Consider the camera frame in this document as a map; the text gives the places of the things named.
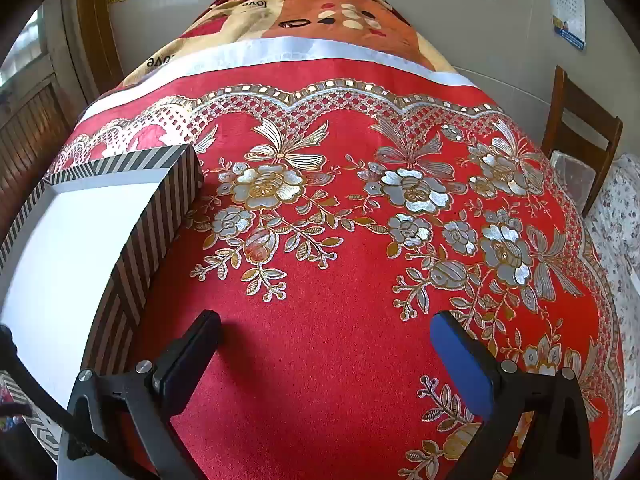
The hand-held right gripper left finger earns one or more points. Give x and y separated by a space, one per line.
187 360

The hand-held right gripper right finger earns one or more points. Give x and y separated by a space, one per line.
460 360

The striped jewelry box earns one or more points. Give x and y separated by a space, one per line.
75 240

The red floral tablecloth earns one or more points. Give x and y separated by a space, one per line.
340 310

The chevron patterned box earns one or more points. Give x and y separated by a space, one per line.
42 435

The white floral cloth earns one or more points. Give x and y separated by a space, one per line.
617 240

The grey seat cushion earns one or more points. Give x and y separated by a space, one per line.
572 177

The wooden chair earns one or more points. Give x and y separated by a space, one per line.
556 105

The wooden door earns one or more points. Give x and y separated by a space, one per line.
30 130

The printed blanket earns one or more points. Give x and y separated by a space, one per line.
300 10

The wooden door frame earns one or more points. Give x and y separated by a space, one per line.
92 25

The wall calendar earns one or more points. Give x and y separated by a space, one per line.
567 0

